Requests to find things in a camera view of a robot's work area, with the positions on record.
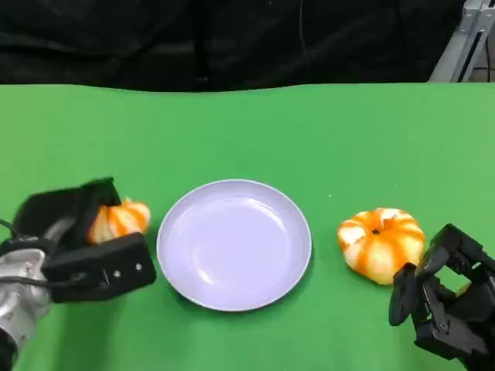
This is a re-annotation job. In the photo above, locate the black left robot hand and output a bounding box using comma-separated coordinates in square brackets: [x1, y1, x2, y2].
[13, 176, 158, 305]

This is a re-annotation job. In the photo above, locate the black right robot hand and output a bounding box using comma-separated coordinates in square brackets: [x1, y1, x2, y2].
[387, 223, 495, 371]

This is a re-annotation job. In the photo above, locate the twisted orange white bread roll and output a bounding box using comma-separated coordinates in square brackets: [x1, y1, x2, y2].
[85, 196, 152, 245]

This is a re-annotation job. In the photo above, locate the pumpkin-shaped orange white bread roll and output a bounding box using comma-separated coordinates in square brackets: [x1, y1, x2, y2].
[336, 207, 426, 286]

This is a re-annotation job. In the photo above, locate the lilac plate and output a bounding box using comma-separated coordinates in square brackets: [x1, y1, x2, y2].
[156, 179, 313, 313]

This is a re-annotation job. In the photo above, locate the green table cloth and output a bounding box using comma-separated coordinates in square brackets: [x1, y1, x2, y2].
[0, 81, 495, 371]

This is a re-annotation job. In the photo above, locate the black backdrop cloth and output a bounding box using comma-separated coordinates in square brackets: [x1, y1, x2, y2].
[0, 0, 465, 94]

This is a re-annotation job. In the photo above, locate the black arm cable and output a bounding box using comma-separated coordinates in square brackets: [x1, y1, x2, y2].
[0, 219, 90, 289]

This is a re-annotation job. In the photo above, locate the aluminium frame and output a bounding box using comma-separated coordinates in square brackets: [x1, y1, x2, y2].
[427, 0, 495, 83]

